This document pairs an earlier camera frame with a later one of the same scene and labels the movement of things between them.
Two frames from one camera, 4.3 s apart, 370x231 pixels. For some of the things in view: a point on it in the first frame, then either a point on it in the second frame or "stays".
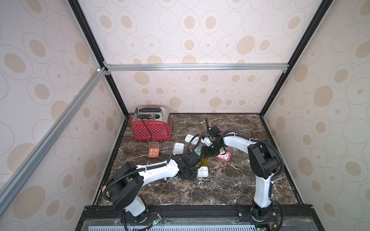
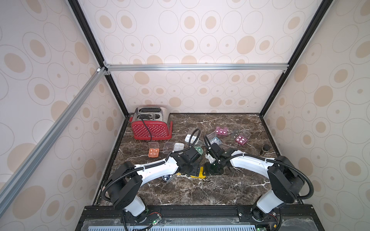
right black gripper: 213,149 -> 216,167
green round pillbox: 198,150 stays
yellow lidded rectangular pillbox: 203,170 stays
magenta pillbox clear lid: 244,133 stays
